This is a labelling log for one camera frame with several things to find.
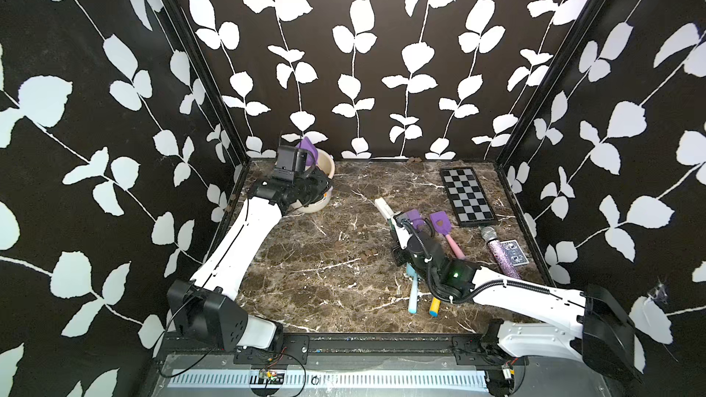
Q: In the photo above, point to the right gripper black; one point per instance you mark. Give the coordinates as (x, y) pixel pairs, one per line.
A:
(398, 253)

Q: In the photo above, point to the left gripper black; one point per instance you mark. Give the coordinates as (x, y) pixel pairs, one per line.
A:
(321, 180)

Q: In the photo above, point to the purple square trowel pink handle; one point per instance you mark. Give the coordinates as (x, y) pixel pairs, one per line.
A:
(416, 219)

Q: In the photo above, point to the purple square trowel front row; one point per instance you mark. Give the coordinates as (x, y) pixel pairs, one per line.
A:
(309, 149)

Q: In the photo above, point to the light blue trowel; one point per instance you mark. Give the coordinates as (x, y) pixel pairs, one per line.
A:
(413, 296)

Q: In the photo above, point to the green white scrub brush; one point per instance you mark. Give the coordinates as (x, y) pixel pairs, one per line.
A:
(386, 211)

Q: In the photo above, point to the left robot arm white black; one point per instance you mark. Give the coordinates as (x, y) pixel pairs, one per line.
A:
(204, 308)

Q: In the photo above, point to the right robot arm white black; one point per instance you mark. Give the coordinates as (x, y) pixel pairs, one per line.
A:
(587, 325)

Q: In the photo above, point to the cream plastic bucket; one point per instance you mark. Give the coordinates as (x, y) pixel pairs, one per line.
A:
(326, 164)

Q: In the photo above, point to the black white checkerboard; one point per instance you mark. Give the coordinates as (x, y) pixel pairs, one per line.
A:
(467, 198)

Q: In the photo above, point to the playing card deck box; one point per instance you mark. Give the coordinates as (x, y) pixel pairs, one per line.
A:
(514, 253)

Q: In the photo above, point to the purple trowel pink handle right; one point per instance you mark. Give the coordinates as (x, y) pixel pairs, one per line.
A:
(441, 223)

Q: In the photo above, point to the yellow trowel yellow handle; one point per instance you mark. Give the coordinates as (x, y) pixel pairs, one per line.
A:
(435, 305)

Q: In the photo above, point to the black front rail base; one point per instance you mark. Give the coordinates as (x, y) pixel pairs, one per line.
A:
(468, 349)

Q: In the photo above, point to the white perforated cable tray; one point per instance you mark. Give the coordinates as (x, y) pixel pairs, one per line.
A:
(251, 379)

